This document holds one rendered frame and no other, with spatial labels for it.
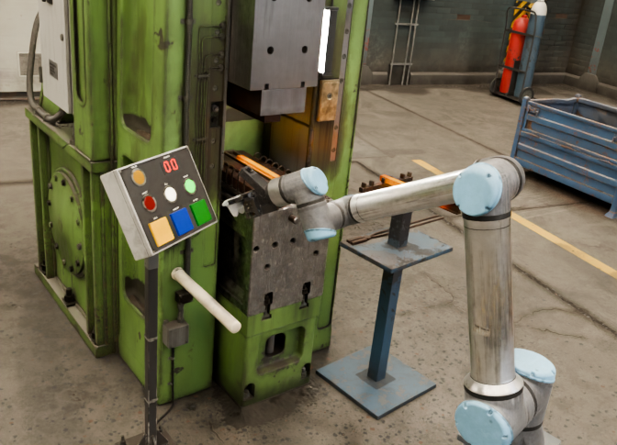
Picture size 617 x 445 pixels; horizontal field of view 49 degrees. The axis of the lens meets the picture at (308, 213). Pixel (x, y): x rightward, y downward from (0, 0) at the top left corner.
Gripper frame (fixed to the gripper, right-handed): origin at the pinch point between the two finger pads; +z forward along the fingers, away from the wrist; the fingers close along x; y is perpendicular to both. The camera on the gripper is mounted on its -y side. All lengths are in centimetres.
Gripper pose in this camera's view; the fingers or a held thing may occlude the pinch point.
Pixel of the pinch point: (225, 202)
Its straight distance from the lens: 221.7
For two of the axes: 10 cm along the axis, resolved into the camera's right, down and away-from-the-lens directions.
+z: -8.1, 2.2, 5.5
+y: 3.5, 9.3, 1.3
